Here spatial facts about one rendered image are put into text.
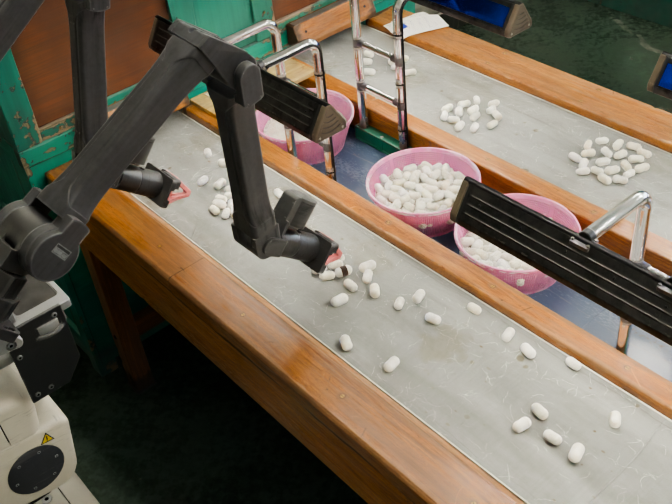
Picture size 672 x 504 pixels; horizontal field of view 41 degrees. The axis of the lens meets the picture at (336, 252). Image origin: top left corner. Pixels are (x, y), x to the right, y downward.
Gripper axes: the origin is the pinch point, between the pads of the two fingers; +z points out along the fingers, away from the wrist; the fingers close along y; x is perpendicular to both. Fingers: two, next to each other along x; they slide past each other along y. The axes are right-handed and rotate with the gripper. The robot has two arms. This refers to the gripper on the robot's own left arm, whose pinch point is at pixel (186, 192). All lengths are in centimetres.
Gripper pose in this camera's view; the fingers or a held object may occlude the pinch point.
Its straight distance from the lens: 199.7
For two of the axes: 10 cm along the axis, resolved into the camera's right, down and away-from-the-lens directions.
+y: -6.6, -4.4, 6.1
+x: -4.3, 8.8, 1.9
